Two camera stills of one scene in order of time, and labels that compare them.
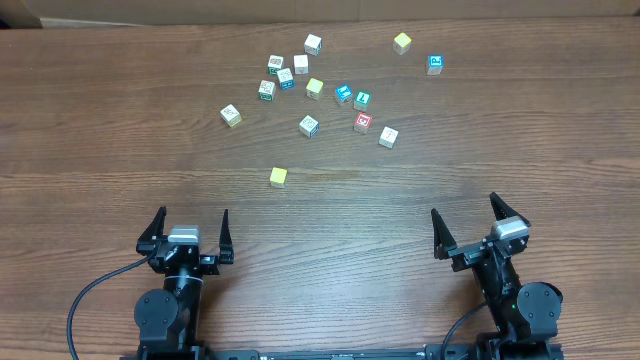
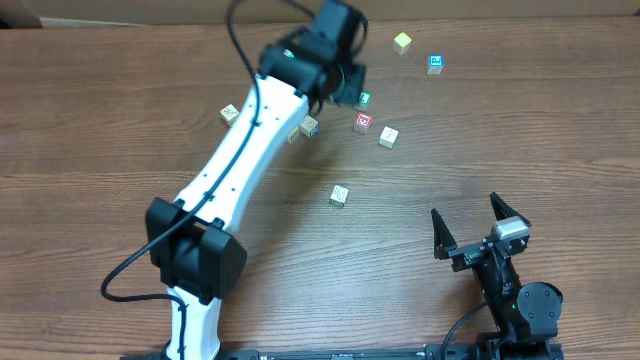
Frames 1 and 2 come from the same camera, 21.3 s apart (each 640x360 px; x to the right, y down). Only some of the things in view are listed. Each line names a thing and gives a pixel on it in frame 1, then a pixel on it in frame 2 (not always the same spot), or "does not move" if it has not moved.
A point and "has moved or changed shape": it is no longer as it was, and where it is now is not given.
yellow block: [401, 43] does not move
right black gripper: [482, 251] does not move
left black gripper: [185, 253] -> [356, 80]
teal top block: [361, 101] does not move
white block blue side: [309, 126] does not move
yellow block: [278, 177] -> [293, 135]
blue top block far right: [435, 64] does not move
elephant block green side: [267, 90] has moved or changed shape
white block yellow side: [230, 115] does not move
